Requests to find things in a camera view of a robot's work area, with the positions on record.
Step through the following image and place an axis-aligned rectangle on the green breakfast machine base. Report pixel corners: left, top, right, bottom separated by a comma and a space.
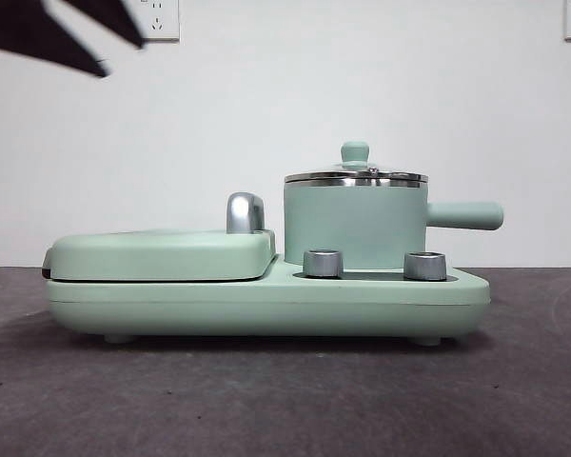
45, 251, 492, 346

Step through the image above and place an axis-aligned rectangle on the green steamer pot with handle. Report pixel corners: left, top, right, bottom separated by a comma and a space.
282, 179, 505, 268

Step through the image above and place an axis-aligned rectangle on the glass pot lid green knob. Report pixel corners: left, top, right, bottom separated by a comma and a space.
285, 138, 430, 188

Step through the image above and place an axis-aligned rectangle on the silver control knob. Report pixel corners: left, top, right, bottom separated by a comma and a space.
302, 248, 345, 278
403, 250, 448, 282

